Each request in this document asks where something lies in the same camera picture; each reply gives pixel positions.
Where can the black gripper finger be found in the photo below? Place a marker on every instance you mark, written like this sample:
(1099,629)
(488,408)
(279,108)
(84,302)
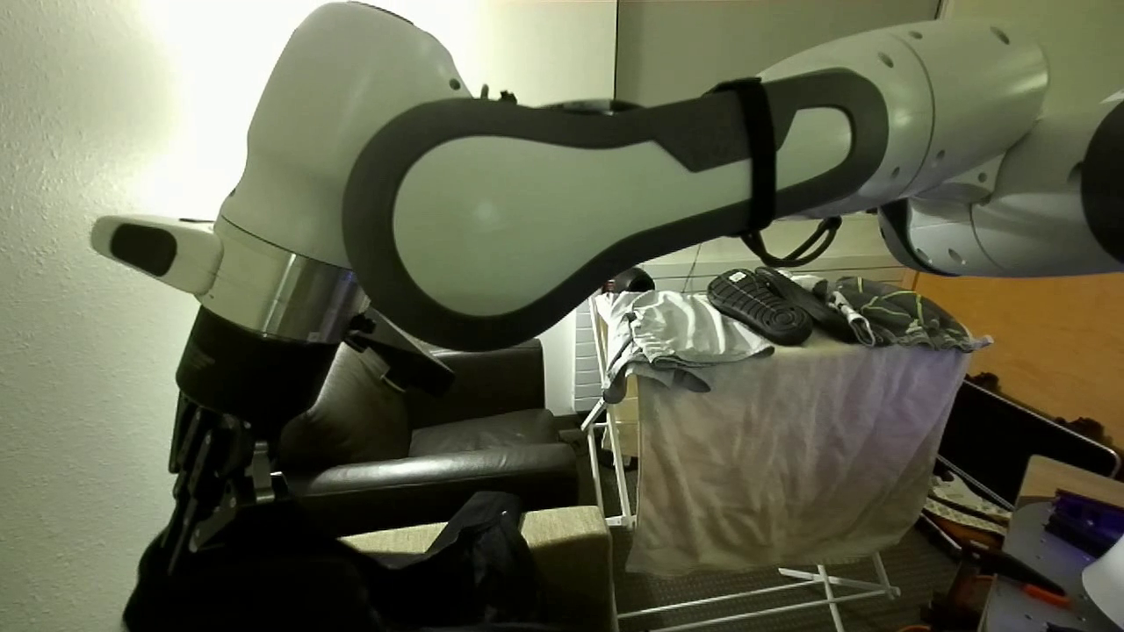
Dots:
(251,467)
(189,467)

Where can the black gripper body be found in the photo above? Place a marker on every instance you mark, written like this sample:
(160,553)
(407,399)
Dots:
(258,370)

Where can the black shirt with logo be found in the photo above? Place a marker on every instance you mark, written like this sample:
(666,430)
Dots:
(292,582)

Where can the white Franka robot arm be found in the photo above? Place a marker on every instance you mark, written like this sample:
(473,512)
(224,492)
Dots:
(528,213)

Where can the olive green sofa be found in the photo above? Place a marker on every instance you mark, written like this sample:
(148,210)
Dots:
(565,549)

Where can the black leather cushion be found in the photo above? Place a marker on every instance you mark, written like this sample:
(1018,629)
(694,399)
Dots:
(355,417)

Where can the black leather armchair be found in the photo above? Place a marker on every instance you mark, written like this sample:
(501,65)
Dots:
(494,458)

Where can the small dark object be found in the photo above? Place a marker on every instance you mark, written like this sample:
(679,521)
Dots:
(629,282)

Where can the black ribbed garment with label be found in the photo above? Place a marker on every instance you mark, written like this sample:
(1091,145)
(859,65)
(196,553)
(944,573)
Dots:
(768,302)

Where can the white drying rack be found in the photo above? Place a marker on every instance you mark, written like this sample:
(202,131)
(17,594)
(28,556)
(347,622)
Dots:
(749,603)

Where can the grey window blind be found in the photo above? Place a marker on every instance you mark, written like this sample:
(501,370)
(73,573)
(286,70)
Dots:
(703,47)

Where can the grey garment with green stitching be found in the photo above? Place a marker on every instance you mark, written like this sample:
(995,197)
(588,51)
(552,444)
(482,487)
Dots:
(907,316)

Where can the pile of papers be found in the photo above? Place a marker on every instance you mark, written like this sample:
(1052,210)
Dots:
(967,505)

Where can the black laptop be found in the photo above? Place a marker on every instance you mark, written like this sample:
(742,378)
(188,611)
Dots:
(1005,441)

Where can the purple object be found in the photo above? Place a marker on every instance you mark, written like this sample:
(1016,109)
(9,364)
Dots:
(1091,521)

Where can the white lampshade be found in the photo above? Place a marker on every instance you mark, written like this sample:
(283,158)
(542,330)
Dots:
(1110,590)

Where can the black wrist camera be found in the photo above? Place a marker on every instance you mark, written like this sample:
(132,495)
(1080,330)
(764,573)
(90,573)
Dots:
(391,356)

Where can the wooden bed frame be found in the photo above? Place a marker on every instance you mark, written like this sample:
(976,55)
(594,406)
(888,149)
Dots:
(1029,338)

